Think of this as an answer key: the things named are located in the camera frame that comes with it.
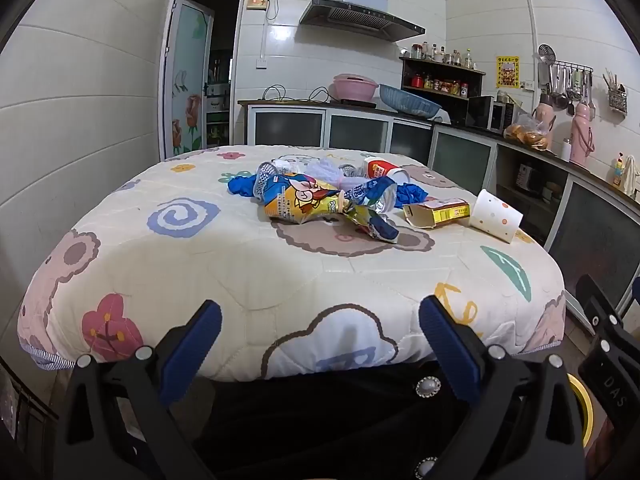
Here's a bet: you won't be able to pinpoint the yellow rimmed trash can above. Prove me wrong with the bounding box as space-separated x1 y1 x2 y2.
567 372 596 448

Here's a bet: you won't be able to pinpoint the silver blue foil packet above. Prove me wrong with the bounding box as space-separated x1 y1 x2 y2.
254 161 293 203

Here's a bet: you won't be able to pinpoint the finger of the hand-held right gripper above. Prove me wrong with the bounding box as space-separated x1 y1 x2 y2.
575 274 640 376

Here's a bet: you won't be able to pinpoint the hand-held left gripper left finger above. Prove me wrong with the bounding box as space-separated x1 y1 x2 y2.
52 299 223 480

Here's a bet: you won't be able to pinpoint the blue plastic basket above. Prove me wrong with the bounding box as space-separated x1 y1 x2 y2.
378 83 443 117

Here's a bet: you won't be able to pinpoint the steel range hood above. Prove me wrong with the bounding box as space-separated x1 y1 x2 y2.
299 0 426 43

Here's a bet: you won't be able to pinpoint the row of seasoning bottles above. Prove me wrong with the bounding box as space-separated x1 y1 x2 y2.
411 41 476 68

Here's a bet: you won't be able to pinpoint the row of spice jars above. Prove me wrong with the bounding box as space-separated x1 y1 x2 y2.
411 74 471 97

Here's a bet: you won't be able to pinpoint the white hanging cloth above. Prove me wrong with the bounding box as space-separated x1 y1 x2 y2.
622 155 640 197

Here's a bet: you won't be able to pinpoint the blue glove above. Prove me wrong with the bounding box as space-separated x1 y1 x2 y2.
227 172 261 197
392 182 430 208

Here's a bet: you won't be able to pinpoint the dark wooden spice shelf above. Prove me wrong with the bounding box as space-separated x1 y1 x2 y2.
400 55 487 111

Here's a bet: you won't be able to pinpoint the yellow wall poster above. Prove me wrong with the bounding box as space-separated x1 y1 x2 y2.
496 56 521 89

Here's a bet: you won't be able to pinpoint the pink pot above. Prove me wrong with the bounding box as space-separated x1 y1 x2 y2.
333 73 379 102

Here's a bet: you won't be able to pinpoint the wire chopstick holder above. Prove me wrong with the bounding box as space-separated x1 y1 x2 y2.
602 67 628 115

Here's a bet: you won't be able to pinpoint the yellow carton box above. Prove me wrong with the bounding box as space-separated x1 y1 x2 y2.
403 199 472 229

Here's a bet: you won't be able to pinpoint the cartoon printed blanket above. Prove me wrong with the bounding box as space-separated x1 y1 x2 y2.
17 145 568 381

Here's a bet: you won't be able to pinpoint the clear bag of buns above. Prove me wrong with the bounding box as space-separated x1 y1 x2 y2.
503 112 551 152

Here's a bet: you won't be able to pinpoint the blue white foil wrapper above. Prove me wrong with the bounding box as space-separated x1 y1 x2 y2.
341 176 400 244

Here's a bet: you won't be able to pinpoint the black microwave oven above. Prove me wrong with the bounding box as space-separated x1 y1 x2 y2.
467 95 516 135

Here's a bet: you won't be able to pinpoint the flower printed glass door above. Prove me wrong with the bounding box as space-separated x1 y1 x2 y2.
161 0 216 158

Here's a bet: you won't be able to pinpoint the white tissue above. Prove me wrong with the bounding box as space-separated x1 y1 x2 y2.
272 156 310 173

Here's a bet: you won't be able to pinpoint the black coiled cables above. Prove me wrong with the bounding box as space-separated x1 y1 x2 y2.
262 85 331 103

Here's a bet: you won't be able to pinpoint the polka dot paper cup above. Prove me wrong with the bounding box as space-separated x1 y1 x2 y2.
469 189 524 244

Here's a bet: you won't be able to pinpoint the person's black trousers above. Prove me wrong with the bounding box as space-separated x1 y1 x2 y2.
120 360 501 480

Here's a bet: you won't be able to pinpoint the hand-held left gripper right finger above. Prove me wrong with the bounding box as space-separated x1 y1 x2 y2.
419 295 588 480

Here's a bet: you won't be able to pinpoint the red white cup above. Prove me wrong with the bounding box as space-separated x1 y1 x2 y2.
361 156 412 183

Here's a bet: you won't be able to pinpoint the yellow snack bag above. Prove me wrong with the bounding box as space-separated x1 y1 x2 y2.
263 172 351 225

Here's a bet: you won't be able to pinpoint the pale foam net sleeve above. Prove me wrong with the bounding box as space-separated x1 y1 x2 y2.
305 157 346 187

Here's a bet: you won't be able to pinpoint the pink thermos flask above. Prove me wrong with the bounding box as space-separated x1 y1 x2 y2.
570 102 596 167
532 102 557 148

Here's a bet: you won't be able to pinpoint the cluttered storage shelf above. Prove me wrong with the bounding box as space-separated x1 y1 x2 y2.
205 45 233 146

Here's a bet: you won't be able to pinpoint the row of hanging utensils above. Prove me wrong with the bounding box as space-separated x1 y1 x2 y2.
537 44 596 117

